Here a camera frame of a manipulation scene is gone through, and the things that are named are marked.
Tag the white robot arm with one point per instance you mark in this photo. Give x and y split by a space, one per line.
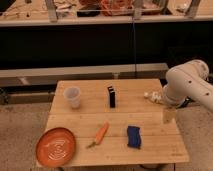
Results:
188 80

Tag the black standing eraser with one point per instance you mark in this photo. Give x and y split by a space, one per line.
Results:
111 96

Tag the clear plastic cup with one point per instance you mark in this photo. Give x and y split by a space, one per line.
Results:
72 95

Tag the wooden table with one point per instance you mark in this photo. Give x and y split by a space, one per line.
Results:
160 142

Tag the orange carrot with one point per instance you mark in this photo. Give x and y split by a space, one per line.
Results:
100 135

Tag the blue sponge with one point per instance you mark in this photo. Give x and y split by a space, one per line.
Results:
134 139

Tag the orange plate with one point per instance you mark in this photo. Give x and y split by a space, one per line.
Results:
56 147

